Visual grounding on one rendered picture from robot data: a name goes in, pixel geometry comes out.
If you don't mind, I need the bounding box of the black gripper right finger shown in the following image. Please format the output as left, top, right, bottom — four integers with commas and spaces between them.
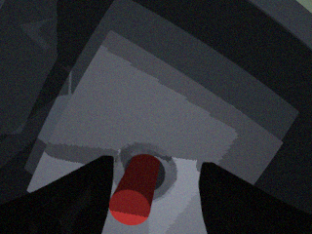
198, 163, 312, 234

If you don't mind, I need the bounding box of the red peg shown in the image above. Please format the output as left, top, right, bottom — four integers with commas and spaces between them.
109, 155, 160, 225

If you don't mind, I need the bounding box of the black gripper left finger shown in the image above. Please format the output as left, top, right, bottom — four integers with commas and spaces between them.
0, 155, 114, 234

